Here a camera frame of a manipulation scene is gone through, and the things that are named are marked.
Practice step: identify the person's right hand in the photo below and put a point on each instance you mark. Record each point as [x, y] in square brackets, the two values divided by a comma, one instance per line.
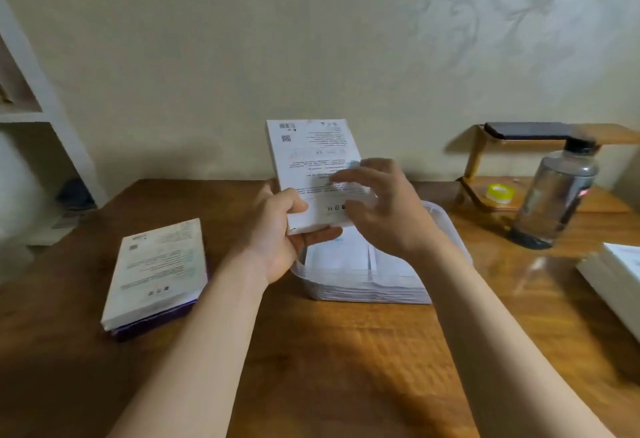
[400, 223]

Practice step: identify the dark blue bundle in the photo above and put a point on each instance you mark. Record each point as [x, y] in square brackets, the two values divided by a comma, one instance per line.
[75, 195]

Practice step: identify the yellow tape roll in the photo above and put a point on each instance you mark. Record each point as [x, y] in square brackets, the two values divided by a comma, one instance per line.
[500, 194]

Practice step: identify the white papers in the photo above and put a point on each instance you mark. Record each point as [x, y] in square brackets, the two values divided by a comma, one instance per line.
[60, 228]

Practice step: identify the person's right forearm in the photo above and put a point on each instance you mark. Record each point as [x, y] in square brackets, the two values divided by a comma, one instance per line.
[500, 352]

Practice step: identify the white box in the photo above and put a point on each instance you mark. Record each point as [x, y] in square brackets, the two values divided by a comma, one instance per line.
[605, 288]

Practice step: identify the clear bottle with black cap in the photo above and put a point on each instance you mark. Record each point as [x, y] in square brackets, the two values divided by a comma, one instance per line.
[555, 198]

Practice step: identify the small wooden desk shelf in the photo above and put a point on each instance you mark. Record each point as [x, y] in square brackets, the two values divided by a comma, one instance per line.
[615, 135]

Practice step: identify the clear plastic container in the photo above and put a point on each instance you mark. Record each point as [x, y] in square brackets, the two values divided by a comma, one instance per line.
[350, 290]

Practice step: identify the person's left forearm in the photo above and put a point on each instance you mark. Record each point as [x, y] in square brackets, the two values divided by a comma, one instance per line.
[195, 352]

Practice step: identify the black smartphone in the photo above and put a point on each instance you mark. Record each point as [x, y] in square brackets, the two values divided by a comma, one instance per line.
[530, 131]

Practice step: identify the white bookshelf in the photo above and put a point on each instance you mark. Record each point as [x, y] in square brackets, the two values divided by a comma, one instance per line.
[55, 118]

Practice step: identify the person's left hand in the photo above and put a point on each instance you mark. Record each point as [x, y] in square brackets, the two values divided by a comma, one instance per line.
[270, 248]

